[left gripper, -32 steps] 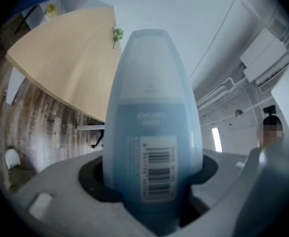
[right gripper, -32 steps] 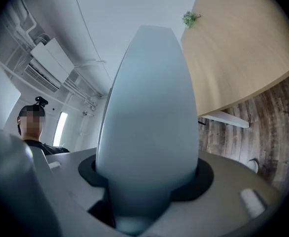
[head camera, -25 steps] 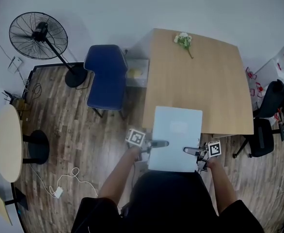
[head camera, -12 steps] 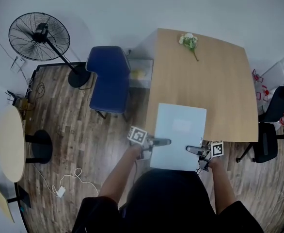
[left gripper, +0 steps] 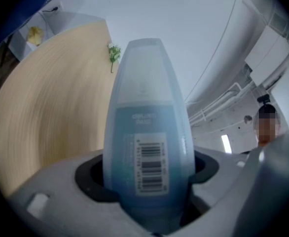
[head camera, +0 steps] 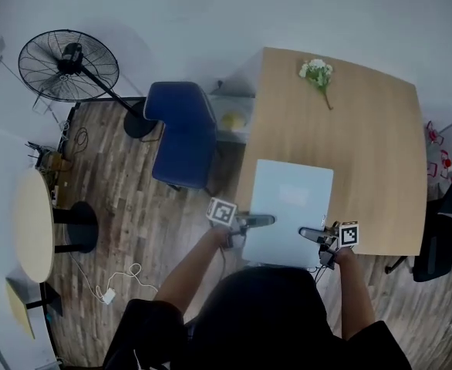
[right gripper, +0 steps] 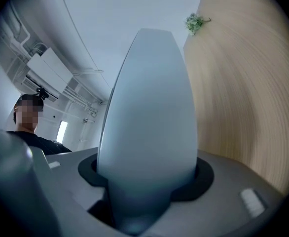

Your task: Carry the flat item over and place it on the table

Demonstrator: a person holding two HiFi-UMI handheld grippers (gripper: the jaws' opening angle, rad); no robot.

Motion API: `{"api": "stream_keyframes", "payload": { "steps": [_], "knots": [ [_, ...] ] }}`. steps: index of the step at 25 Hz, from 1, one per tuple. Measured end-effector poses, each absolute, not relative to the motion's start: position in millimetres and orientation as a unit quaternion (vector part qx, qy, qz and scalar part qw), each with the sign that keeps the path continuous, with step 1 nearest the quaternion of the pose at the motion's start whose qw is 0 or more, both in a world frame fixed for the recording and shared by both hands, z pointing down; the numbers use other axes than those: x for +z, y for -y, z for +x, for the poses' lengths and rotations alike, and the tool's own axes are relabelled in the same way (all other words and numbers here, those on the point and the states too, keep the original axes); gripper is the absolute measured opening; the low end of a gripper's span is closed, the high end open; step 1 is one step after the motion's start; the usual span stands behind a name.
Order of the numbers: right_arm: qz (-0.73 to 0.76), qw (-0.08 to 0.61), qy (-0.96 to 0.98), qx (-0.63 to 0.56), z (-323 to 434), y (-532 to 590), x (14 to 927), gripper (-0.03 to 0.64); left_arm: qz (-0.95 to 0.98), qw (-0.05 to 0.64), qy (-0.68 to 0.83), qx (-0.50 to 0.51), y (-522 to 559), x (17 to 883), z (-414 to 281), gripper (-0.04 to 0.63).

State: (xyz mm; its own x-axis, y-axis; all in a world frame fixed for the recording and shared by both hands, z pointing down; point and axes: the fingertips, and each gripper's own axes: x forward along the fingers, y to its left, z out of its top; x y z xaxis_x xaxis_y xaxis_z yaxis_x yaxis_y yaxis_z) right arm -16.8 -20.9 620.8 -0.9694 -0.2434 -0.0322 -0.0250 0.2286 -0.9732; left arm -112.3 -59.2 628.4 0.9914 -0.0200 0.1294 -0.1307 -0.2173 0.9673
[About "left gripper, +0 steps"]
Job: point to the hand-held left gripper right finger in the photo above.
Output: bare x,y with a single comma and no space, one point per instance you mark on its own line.
233,194

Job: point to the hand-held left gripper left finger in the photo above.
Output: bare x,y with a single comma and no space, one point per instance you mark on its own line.
58,206

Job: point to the blue item packet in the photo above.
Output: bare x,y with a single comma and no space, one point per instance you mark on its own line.
144,107

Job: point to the ceiling light strip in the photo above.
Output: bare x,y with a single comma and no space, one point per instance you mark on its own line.
226,143

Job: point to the round ceiling detector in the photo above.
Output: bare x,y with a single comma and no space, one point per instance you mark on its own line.
248,119

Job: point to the person's head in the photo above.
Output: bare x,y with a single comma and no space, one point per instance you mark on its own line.
266,125

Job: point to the white ceiling pipes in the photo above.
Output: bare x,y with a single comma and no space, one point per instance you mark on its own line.
223,99

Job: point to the wooden table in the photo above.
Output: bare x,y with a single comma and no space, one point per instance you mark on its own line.
48,95

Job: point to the white ceiling air unit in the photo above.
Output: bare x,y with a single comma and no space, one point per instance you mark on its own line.
270,51

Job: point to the white green flower sprig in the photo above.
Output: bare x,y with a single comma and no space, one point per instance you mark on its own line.
114,51

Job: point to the yellow crumpled cloth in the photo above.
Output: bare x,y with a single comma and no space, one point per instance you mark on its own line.
34,35

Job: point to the white shelf unit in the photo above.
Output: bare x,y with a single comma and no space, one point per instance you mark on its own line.
63,21

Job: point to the blue fabric with white stitching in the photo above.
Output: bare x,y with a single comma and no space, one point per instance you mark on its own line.
23,4

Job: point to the black head-mounted camera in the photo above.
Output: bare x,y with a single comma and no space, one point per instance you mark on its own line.
263,99

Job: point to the wall socket with black plug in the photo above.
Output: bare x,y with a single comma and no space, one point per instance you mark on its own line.
57,7

